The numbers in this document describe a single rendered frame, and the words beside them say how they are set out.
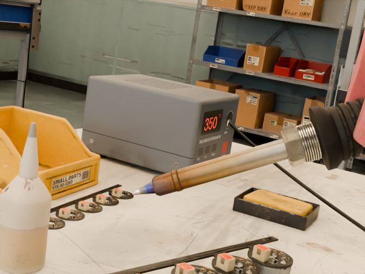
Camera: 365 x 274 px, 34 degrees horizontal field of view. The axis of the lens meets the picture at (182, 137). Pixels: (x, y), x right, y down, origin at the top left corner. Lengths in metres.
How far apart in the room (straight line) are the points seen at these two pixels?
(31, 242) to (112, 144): 0.31
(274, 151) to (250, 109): 4.47
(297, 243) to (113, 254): 0.17
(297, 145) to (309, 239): 0.35
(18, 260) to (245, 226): 0.23
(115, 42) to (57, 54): 0.74
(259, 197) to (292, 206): 0.03
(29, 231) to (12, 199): 0.02
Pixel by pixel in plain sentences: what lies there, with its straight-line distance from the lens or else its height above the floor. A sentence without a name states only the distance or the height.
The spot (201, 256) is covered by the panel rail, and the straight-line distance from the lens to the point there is 0.32.
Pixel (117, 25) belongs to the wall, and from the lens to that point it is 5.83.
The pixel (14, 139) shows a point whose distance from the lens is 0.67.
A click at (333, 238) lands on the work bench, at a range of 0.58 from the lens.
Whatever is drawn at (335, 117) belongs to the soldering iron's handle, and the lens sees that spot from 0.22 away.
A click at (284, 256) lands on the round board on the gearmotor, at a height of 0.81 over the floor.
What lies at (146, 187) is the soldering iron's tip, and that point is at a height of 0.87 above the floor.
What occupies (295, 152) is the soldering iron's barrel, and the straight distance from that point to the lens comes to 0.22.
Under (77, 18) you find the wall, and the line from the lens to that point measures 6.12.
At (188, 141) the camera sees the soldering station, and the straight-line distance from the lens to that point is 0.65.
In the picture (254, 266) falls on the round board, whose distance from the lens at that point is 0.32.
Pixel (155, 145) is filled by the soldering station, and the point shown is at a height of 0.78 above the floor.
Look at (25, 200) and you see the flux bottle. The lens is 0.40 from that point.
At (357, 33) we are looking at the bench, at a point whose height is 0.95.
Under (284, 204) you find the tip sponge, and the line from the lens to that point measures 0.60.
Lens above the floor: 0.93
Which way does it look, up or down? 12 degrees down
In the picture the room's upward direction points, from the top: 9 degrees clockwise
